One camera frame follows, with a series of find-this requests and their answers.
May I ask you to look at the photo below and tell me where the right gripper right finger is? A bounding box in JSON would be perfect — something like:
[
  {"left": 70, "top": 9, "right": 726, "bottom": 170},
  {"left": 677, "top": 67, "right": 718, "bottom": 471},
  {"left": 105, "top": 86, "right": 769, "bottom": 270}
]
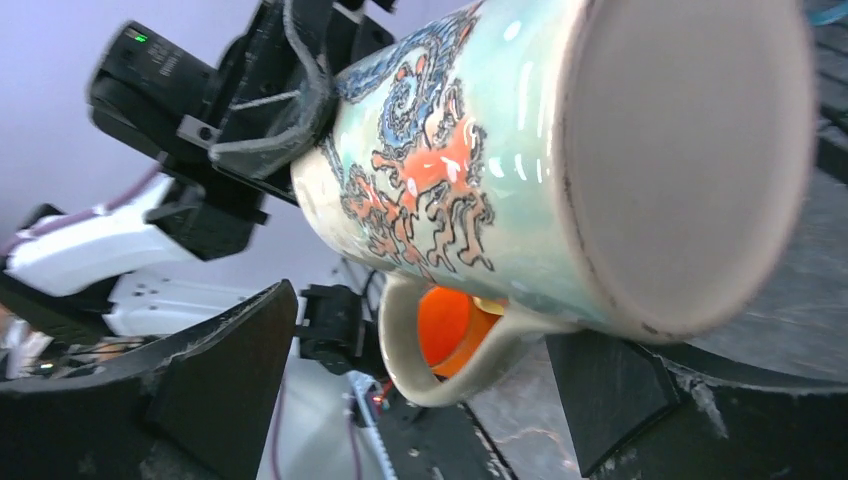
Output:
[{"left": 546, "top": 331, "right": 847, "bottom": 479}]

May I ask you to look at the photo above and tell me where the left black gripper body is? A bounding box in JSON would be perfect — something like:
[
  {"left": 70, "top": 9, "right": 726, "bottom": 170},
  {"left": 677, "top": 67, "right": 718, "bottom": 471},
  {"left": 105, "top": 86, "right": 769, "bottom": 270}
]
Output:
[{"left": 88, "top": 1, "right": 394, "bottom": 260}]

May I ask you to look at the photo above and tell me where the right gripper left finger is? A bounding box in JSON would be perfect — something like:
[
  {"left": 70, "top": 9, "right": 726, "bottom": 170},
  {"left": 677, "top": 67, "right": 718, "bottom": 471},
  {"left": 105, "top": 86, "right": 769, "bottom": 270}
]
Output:
[{"left": 1, "top": 280, "right": 298, "bottom": 479}]

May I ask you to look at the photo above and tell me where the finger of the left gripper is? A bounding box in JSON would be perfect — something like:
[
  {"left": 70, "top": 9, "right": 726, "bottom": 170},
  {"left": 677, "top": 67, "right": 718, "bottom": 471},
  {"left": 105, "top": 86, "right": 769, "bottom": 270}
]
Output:
[{"left": 208, "top": 1, "right": 334, "bottom": 181}]

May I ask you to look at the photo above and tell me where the orange cup rack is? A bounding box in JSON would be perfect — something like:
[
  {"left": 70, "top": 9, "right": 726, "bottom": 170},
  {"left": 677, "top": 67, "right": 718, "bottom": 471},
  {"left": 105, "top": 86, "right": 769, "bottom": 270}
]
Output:
[{"left": 417, "top": 287, "right": 505, "bottom": 379}]

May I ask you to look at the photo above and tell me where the white patterned mug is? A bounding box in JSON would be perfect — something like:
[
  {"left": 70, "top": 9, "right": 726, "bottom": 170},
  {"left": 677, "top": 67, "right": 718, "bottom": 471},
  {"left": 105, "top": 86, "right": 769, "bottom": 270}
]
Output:
[{"left": 291, "top": 1, "right": 817, "bottom": 406}]

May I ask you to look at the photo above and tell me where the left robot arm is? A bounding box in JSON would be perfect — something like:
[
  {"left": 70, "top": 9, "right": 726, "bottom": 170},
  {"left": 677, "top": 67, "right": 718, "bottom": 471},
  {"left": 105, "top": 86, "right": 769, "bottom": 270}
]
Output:
[{"left": 1, "top": 1, "right": 387, "bottom": 479}]

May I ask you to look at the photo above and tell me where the black wire dish rack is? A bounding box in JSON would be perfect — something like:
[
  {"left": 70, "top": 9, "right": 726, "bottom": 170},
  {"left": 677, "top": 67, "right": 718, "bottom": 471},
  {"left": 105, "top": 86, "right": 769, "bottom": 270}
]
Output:
[{"left": 801, "top": 1, "right": 847, "bottom": 185}]

